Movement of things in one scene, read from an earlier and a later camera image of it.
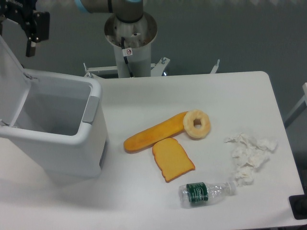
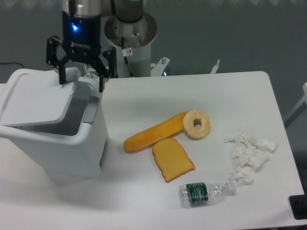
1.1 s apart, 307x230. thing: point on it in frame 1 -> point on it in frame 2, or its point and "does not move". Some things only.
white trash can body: (61, 128) does not move
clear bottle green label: (194, 193) does not move
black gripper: (36, 24) -> (81, 34)
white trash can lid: (15, 85) -> (36, 96)
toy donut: (196, 124) does not move
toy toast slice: (172, 160) does not move
